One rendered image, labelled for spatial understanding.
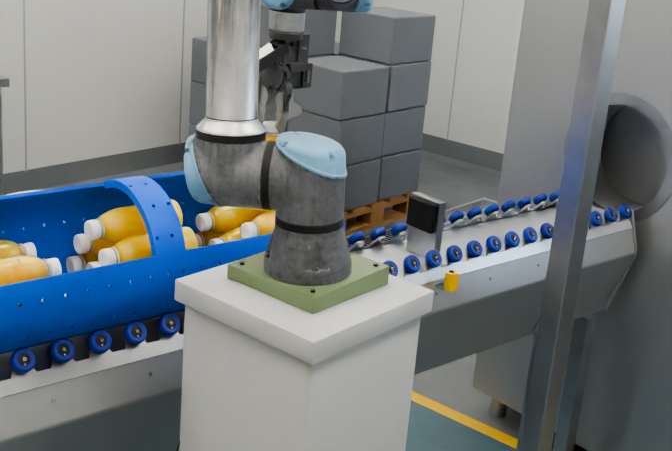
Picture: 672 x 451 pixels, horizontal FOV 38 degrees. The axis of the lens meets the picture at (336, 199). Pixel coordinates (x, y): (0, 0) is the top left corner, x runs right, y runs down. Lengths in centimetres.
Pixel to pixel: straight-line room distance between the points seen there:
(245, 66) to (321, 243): 31
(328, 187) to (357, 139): 372
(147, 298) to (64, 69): 410
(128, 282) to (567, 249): 108
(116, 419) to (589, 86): 125
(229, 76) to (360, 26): 398
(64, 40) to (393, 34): 188
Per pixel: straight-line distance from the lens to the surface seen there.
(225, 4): 158
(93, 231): 192
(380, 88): 537
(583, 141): 233
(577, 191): 236
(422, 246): 253
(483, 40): 702
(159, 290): 189
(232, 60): 158
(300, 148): 157
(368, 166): 544
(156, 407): 201
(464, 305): 252
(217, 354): 168
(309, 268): 162
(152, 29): 625
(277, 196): 160
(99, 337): 190
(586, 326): 311
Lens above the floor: 180
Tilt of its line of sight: 17 degrees down
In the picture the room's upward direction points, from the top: 5 degrees clockwise
